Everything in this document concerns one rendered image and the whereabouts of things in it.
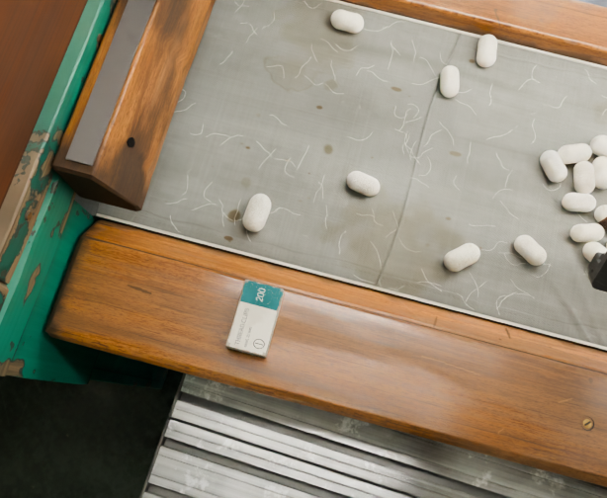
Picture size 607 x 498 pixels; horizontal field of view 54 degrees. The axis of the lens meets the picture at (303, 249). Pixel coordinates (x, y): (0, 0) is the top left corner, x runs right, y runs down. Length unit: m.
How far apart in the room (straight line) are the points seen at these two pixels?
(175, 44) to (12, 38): 0.16
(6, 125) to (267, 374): 0.28
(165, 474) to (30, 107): 0.36
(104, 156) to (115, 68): 0.07
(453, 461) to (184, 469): 0.27
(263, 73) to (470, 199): 0.25
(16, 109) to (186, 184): 0.19
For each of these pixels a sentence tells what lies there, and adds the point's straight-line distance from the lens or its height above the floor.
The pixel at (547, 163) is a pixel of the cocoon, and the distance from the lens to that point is 0.64.
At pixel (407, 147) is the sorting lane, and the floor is 0.74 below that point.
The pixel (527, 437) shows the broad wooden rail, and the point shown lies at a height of 0.76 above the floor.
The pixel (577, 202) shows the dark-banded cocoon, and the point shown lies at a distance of 0.63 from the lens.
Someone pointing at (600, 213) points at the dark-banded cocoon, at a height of 0.76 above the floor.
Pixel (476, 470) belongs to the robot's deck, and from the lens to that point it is 0.65.
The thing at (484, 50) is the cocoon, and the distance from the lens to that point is 0.67.
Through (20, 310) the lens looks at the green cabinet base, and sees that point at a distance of 0.53.
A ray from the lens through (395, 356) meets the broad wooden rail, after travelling 0.54.
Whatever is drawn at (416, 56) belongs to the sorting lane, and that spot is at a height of 0.74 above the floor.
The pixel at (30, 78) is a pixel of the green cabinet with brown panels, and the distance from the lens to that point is 0.49.
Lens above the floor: 1.29
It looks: 75 degrees down
